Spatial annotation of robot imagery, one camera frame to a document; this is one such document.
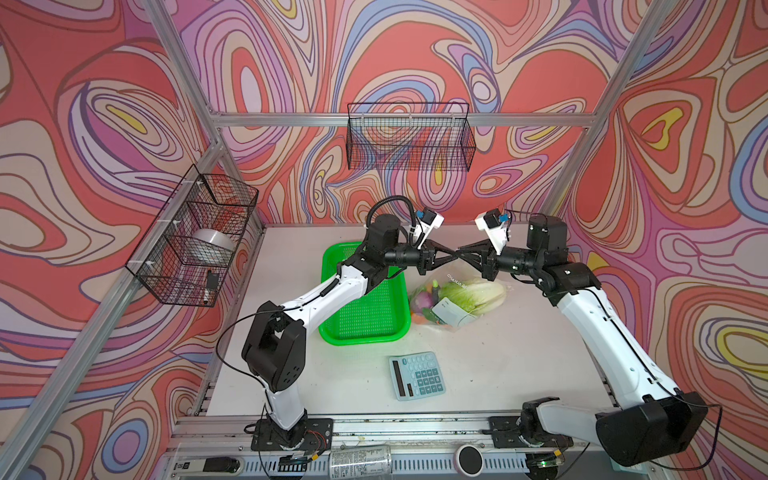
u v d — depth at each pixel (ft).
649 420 1.22
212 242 2.35
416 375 2.67
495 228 1.95
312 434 2.38
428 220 2.14
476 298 2.57
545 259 1.79
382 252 2.05
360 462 2.15
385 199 1.85
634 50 2.46
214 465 2.22
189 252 2.36
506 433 2.38
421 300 2.74
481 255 2.09
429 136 3.15
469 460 2.16
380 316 3.06
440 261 2.31
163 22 2.27
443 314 2.59
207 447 2.38
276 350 1.50
